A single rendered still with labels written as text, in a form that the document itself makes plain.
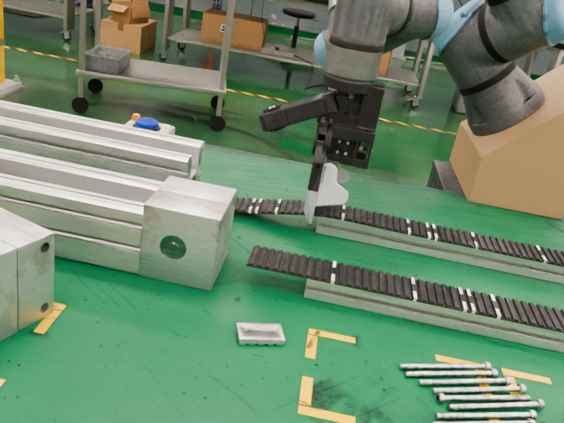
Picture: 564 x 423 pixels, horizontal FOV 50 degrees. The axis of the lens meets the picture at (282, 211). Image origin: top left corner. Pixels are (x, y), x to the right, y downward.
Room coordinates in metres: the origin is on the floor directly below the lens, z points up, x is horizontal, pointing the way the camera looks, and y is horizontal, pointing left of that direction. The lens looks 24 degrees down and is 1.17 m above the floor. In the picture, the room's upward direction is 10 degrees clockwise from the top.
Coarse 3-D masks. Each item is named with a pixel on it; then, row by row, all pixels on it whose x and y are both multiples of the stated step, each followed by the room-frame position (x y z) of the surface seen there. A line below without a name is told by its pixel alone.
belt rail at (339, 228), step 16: (320, 224) 0.84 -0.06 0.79; (336, 224) 0.83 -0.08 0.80; (352, 224) 0.83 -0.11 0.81; (368, 240) 0.83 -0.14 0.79; (384, 240) 0.83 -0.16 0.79; (400, 240) 0.83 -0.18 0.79; (416, 240) 0.82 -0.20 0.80; (432, 240) 0.82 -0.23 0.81; (432, 256) 0.82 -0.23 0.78; (448, 256) 0.82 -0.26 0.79; (464, 256) 0.82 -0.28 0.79; (480, 256) 0.82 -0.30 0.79; (496, 256) 0.82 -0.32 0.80; (512, 272) 0.81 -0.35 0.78; (528, 272) 0.81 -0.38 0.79; (544, 272) 0.81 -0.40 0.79; (560, 272) 0.82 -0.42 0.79
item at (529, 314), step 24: (264, 264) 0.65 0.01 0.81; (288, 264) 0.66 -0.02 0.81; (312, 264) 0.67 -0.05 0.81; (336, 264) 0.68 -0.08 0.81; (360, 288) 0.63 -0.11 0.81; (384, 288) 0.64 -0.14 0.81; (408, 288) 0.65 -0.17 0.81; (432, 288) 0.67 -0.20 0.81; (480, 312) 0.62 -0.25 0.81; (504, 312) 0.63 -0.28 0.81; (528, 312) 0.64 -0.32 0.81; (552, 312) 0.66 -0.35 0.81
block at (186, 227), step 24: (168, 192) 0.67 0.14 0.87; (192, 192) 0.68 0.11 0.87; (216, 192) 0.69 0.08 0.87; (144, 216) 0.62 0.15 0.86; (168, 216) 0.62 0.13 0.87; (192, 216) 0.62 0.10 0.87; (216, 216) 0.63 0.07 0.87; (144, 240) 0.62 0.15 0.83; (168, 240) 0.62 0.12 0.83; (192, 240) 0.62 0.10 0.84; (216, 240) 0.62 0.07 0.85; (144, 264) 0.62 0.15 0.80; (168, 264) 0.62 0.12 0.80; (192, 264) 0.62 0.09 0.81; (216, 264) 0.63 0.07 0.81
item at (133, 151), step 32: (0, 128) 0.83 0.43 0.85; (32, 128) 0.83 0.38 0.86; (64, 128) 0.90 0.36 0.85; (96, 128) 0.89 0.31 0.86; (128, 128) 0.90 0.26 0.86; (64, 160) 0.82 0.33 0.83; (96, 160) 0.82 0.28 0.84; (128, 160) 0.83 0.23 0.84; (160, 160) 0.81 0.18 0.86; (192, 160) 0.89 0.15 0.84
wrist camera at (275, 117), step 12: (324, 96) 0.84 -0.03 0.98; (276, 108) 0.85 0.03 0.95; (288, 108) 0.83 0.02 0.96; (300, 108) 0.83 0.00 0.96; (312, 108) 0.83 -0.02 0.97; (324, 108) 0.83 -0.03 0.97; (336, 108) 0.83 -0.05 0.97; (264, 120) 0.84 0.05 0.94; (276, 120) 0.84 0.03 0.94; (288, 120) 0.83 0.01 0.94; (300, 120) 0.83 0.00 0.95
